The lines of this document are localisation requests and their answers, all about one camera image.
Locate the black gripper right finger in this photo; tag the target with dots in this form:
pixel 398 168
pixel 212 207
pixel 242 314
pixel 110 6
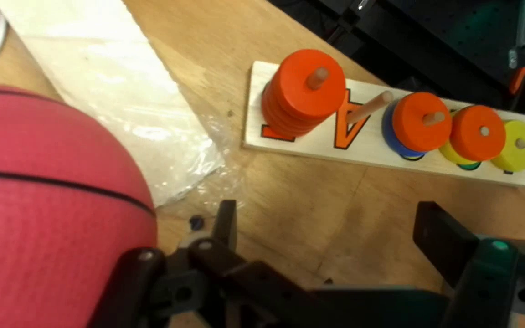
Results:
pixel 442 238

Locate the white plastic-wrapped block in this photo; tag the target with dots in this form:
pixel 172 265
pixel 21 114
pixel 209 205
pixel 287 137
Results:
pixel 110 92

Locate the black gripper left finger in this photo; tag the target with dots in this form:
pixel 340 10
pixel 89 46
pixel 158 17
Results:
pixel 227 221

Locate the red toy basketball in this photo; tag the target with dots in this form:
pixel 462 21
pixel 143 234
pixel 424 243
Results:
pixel 45 230

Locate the wooden peg stacking board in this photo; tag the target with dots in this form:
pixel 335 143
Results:
pixel 360 152

